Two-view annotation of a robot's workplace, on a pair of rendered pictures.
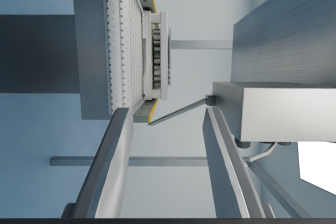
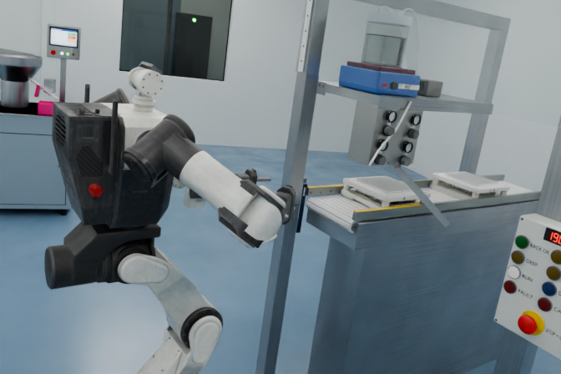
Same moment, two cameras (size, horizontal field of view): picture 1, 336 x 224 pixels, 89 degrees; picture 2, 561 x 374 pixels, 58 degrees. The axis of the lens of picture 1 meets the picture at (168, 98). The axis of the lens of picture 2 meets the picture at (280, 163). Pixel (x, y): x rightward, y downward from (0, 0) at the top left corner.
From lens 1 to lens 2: 1.62 m
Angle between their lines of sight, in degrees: 63
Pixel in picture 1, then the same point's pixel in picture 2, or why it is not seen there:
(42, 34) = (334, 260)
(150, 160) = not seen: outside the picture
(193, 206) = not seen: outside the picture
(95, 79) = (340, 232)
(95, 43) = (327, 224)
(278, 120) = (362, 142)
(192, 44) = (472, 131)
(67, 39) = (338, 245)
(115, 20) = (318, 209)
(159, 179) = not seen: outside the picture
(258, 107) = (355, 152)
